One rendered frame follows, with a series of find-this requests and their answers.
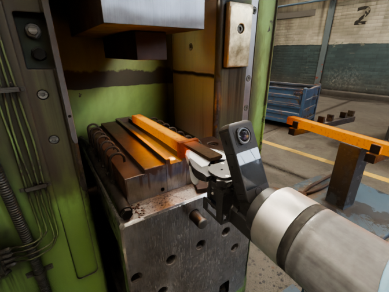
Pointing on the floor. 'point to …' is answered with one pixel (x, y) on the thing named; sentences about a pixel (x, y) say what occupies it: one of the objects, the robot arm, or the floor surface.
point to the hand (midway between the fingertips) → (194, 149)
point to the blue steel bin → (292, 101)
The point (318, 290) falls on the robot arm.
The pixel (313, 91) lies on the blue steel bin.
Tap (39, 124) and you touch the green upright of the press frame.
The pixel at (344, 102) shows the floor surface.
